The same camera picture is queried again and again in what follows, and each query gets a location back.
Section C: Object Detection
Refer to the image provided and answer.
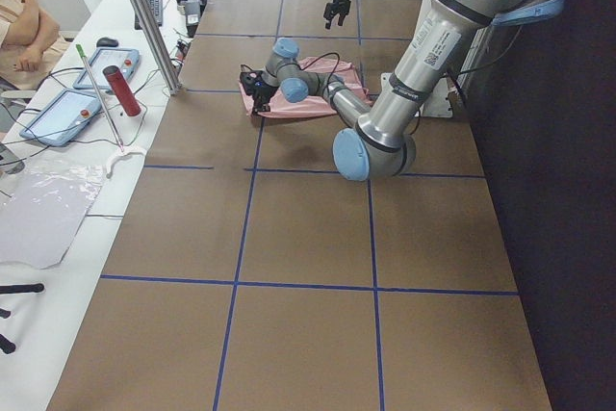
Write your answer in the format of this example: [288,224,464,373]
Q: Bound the blue teach pendant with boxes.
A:
[72,46,141,91]
[19,89,102,147]

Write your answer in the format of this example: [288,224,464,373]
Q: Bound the clear plastic bag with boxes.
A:
[1,159,105,270]

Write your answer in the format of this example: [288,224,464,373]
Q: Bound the near blue teach pendant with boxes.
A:
[19,89,102,147]

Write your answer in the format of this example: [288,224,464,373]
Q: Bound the black computer mouse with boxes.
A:
[96,37,119,48]

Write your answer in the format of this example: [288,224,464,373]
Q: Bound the seated person beige shirt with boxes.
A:
[1,0,69,90]

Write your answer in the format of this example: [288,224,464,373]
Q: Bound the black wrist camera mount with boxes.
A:
[240,64,264,96]

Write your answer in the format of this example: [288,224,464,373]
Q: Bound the white plastic hanger hook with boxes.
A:
[105,146,147,178]

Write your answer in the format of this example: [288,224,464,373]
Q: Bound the black camera tripod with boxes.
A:
[0,281,45,355]

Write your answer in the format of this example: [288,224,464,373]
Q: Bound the black keyboard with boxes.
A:
[146,0,164,26]

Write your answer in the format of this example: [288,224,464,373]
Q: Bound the aluminium frame post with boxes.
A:
[130,0,181,95]

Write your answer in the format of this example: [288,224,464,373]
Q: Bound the red cylindrical bottle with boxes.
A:
[102,65,141,116]

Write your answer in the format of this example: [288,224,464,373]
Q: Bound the far blue teach pendant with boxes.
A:
[72,46,141,91]

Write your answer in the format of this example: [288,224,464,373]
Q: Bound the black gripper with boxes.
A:
[251,83,277,116]
[323,0,351,29]

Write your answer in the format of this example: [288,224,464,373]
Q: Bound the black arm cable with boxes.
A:
[302,51,344,99]

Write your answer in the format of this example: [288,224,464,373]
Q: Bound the green tipped metal rod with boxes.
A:
[75,43,125,153]

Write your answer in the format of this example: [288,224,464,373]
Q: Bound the pink Snoopy t-shirt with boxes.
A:
[240,53,372,118]

